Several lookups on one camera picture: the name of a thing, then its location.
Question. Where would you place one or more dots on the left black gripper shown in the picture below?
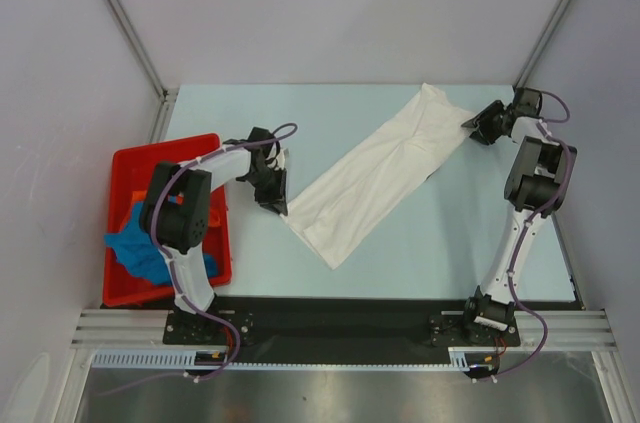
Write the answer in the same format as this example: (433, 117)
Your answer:
(274, 200)

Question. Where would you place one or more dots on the red plastic bin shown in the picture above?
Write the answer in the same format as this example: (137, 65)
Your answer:
(132, 170)

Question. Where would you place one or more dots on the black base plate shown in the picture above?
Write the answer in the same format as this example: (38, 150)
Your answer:
(359, 332)

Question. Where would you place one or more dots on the blue t shirt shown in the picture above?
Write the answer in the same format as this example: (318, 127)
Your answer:
(134, 249)

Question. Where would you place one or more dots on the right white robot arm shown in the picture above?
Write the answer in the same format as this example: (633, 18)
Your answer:
(535, 189)

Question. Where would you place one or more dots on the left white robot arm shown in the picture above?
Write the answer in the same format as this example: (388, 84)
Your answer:
(175, 214)

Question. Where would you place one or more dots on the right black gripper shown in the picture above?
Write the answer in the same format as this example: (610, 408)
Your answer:
(483, 133)

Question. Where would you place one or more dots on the orange t shirt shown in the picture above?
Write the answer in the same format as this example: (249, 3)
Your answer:
(215, 215)

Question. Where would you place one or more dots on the white t shirt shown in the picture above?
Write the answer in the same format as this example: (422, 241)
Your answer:
(336, 212)

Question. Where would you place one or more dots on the aluminium frame rail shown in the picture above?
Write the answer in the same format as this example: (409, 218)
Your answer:
(120, 328)

